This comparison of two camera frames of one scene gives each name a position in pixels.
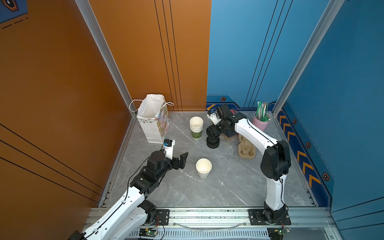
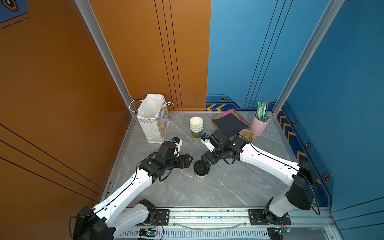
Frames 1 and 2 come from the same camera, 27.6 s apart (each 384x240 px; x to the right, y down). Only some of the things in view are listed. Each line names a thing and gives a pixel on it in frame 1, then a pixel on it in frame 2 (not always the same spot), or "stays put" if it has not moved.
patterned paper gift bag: x=153 y=116 stays put
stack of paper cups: x=196 y=126 stays put
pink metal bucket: x=262 y=125 stays put
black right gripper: x=213 y=132 to x=208 y=155
